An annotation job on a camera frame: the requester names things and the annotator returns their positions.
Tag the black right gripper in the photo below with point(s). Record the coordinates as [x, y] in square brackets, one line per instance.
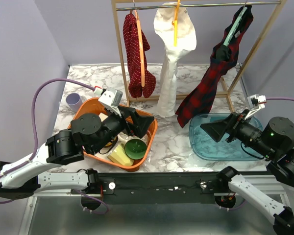
[216, 129]

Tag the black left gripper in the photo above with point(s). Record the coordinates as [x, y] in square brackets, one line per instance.
[141, 123]

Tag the red plaid skirt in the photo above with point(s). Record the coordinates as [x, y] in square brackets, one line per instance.
[222, 59]

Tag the mint green hanger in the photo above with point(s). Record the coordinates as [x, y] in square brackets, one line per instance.
[234, 27]

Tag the white skirt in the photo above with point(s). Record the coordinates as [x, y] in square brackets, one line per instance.
[186, 42]

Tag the yellow plastic hanger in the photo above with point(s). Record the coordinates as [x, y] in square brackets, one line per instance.
[175, 23]

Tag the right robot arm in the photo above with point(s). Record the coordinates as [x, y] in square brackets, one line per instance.
[276, 144]

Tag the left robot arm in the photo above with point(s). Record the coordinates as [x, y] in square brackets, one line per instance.
[87, 134]

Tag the orange hanger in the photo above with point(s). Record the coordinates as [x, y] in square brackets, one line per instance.
[140, 44]

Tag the blue transparent tray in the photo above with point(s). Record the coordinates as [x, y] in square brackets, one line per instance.
[206, 148]

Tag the white mug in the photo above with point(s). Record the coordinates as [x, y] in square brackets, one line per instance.
[123, 139]

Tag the green floral mug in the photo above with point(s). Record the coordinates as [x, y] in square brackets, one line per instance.
[135, 149]

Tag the orange plastic bin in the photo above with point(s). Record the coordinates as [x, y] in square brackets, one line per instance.
[92, 105]

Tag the yellow sponge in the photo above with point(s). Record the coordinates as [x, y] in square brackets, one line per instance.
[119, 156]

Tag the red polka dot garment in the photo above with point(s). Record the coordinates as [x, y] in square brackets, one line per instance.
[131, 42]

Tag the lavender cup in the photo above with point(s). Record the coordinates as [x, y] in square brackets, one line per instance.
[74, 101]

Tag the wooden clothes rack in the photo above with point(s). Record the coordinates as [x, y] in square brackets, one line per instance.
[227, 91]

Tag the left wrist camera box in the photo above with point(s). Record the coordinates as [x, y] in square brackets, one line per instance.
[110, 98]

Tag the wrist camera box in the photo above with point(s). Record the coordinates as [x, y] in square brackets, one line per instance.
[256, 103]
[110, 98]

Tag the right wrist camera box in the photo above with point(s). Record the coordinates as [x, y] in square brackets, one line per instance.
[256, 103]

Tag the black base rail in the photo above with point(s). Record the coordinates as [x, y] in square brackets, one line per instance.
[156, 188]

